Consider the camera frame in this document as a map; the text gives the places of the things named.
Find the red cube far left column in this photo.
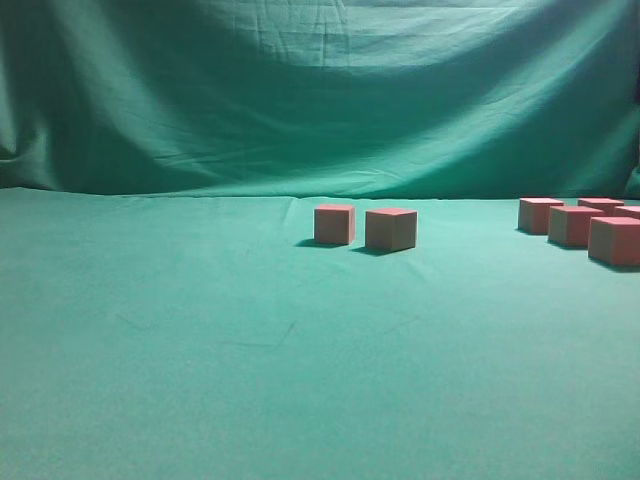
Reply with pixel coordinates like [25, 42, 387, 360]
[517, 197, 565, 235]

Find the red cube far right column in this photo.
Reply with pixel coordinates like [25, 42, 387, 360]
[577, 197, 625, 216]

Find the red cube middle left column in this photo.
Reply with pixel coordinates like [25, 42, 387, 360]
[548, 206, 605, 248]

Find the red cube column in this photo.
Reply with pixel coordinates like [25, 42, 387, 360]
[517, 197, 565, 235]
[577, 197, 625, 216]
[614, 205, 640, 219]
[548, 206, 605, 248]

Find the red cube middle right column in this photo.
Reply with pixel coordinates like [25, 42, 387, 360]
[614, 205, 640, 219]

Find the red cube placed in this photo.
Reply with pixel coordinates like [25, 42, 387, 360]
[365, 208, 418, 252]
[314, 204, 356, 245]

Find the red cube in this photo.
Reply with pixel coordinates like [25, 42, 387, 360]
[587, 216, 640, 267]

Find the green cloth backdrop and cover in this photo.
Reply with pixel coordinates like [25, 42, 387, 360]
[1, 1, 639, 479]

